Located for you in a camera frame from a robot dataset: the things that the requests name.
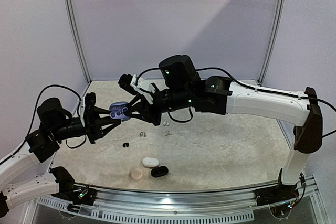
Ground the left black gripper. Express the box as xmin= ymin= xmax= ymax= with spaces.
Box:
xmin=51 ymin=106 xmax=121 ymax=144

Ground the purple charging case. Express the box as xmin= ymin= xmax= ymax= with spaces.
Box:
xmin=109 ymin=101 xmax=130 ymax=121

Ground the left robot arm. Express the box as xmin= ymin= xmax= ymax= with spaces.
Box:
xmin=1 ymin=92 xmax=121 ymax=217

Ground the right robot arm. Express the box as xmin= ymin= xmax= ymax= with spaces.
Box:
xmin=119 ymin=55 xmax=323 ymax=201

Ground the white charging case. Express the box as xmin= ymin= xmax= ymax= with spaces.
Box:
xmin=142 ymin=157 xmax=160 ymax=168

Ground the pink charging case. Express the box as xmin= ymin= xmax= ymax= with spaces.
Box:
xmin=130 ymin=168 xmax=143 ymax=181

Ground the black charging case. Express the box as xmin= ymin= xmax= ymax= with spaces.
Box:
xmin=151 ymin=166 xmax=169 ymax=178

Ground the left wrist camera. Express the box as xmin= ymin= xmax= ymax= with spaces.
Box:
xmin=78 ymin=96 xmax=87 ymax=121

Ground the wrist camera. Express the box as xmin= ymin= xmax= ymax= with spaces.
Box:
xmin=78 ymin=96 xmax=87 ymax=121
xmin=118 ymin=74 xmax=157 ymax=105

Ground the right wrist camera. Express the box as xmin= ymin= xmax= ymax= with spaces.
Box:
xmin=118 ymin=74 xmax=157 ymax=105

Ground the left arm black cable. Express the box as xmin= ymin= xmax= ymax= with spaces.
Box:
xmin=0 ymin=84 xmax=87 ymax=164

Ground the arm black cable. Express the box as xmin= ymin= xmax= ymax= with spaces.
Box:
xmin=136 ymin=67 xmax=336 ymax=138
xmin=0 ymin=84 xmax=87 ymax=164

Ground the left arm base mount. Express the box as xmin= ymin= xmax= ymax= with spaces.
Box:
xmin=51 ymin=182 xmax=97 ymax=206

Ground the aluminium front rail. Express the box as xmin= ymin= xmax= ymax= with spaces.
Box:
xmin=26 ymin=177 xmax=328 ymax=223

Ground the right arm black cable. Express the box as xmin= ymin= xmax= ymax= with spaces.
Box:
xmin=136 ymin=67 xmax=336 ymax=138

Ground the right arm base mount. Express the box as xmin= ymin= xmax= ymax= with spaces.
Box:
xmin=254 ymin=181 xmax=307 ymax=208

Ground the right aluminium frame post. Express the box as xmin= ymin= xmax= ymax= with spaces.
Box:
xmin=257 ymin=0 xmax=285 ymax=86

